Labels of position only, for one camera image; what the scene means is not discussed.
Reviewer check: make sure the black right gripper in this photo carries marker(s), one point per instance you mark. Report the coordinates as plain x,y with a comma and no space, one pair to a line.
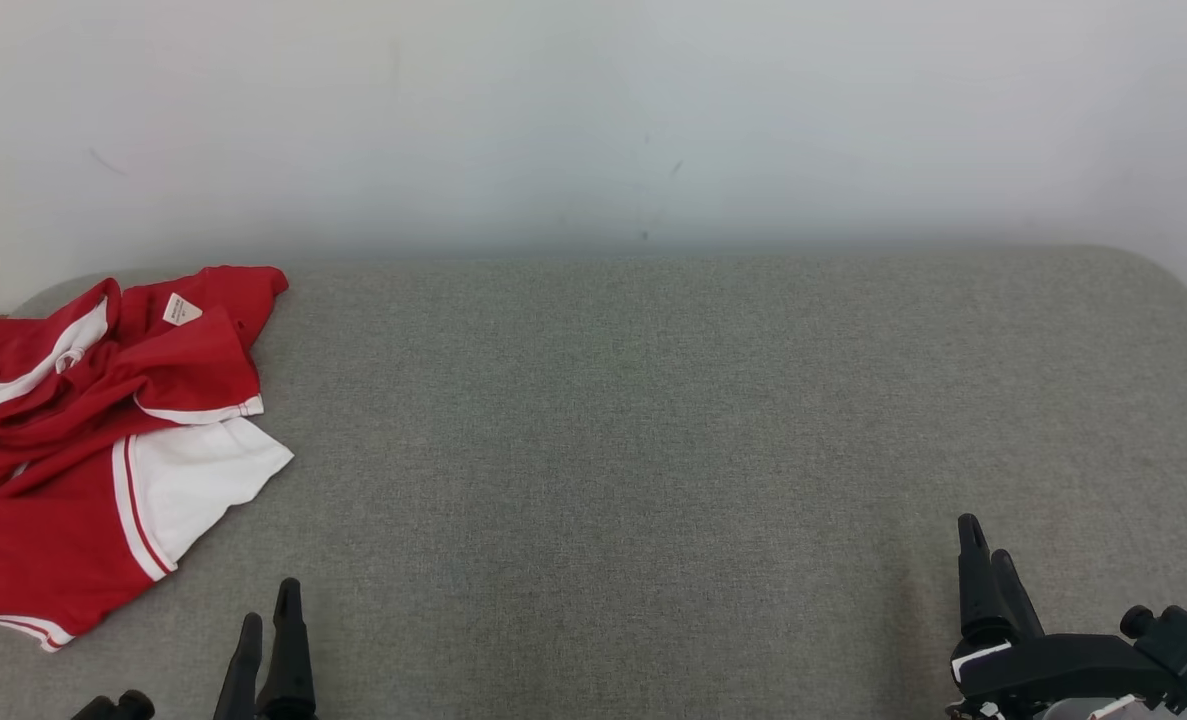
1063,670

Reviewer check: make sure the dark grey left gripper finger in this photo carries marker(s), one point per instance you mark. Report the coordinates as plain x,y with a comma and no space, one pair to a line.
238,680
290,660

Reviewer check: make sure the red white basketball jersey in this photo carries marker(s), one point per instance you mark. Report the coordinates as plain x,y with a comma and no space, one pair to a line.
63,530

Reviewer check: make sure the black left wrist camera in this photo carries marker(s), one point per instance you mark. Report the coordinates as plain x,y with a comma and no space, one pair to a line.
118,708

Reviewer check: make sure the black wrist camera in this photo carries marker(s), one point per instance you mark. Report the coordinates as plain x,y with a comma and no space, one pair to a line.
118,708
1183,640

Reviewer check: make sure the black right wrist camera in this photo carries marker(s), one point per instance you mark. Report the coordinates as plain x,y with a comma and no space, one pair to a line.
1183,640

